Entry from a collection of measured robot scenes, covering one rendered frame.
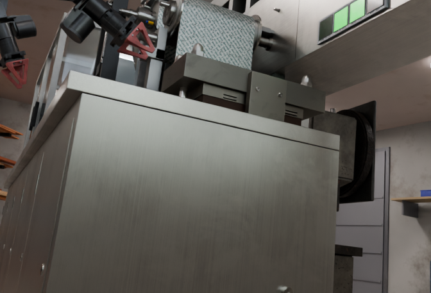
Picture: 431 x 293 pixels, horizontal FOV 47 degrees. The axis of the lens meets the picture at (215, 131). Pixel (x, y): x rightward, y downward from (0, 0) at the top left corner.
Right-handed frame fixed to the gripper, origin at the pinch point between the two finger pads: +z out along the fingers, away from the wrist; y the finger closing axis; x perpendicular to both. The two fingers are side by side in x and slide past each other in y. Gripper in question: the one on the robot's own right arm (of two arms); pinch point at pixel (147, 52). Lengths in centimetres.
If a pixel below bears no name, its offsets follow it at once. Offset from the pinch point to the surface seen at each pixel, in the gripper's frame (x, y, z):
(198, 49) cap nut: 1.1, 17.6, 8.1
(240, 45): 21.5, -0.2, 19.2
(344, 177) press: 155, -253, 225
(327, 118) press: 190, -253, 178
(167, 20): 14.2, -4.7, -1.3
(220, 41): 18.0, -0.1, 13.9
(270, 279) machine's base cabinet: -35, 26, 50
